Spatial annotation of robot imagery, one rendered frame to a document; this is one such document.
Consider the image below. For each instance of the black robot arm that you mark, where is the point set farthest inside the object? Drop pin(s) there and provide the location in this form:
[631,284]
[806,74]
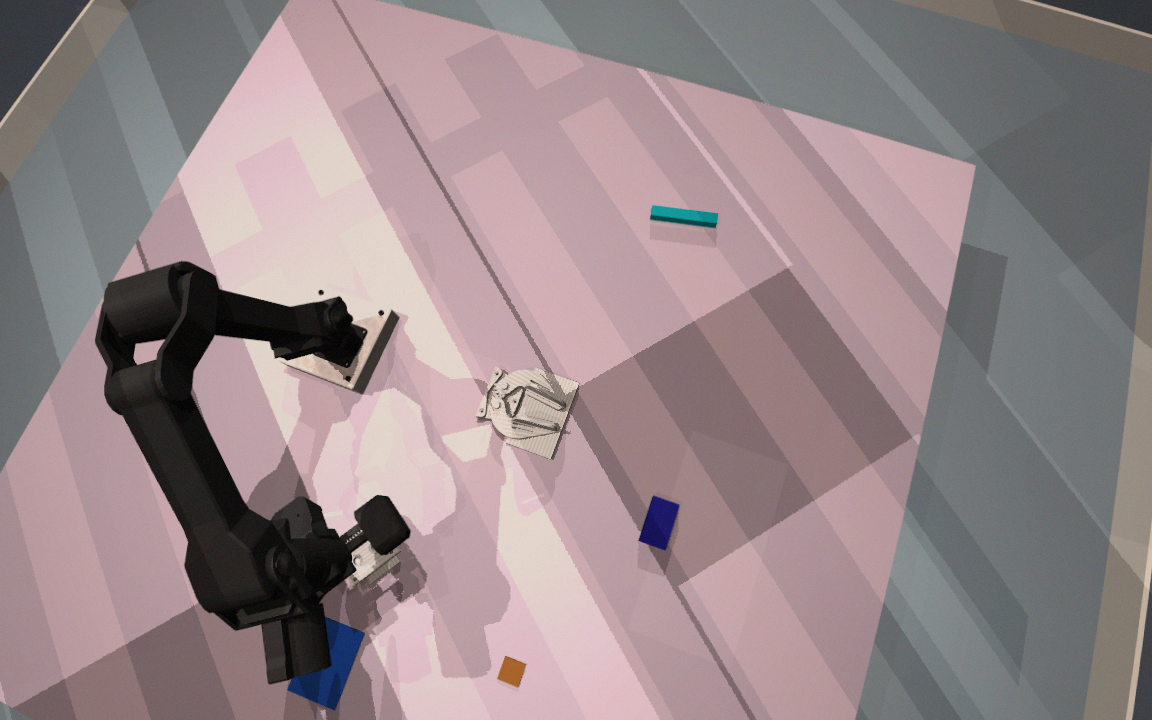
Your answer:
[244,568]

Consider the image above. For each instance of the teal rectangular bar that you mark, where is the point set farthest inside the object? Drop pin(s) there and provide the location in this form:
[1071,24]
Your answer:
[683,216]

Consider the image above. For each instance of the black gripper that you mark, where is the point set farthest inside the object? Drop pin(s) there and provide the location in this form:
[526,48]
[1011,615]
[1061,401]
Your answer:
[380,524]

